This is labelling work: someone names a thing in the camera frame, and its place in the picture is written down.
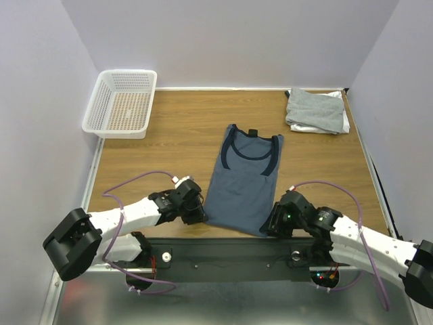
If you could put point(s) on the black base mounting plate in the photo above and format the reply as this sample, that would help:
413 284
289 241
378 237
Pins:
232 259

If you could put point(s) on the blue printed tank top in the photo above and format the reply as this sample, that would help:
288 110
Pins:
242 187

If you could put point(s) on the grey folded tank top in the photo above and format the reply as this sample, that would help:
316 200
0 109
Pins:
314 108

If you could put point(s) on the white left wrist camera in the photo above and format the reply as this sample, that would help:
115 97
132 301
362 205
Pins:
178 181

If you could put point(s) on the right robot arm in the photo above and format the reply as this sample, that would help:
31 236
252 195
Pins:
406 264

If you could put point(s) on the white plastic laundry basket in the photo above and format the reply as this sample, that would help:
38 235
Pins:
121 104

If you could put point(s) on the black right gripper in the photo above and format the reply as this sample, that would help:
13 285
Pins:
274 220

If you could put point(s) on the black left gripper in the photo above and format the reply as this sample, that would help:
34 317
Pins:
199 214

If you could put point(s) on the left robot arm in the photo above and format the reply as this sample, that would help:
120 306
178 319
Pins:
80 239

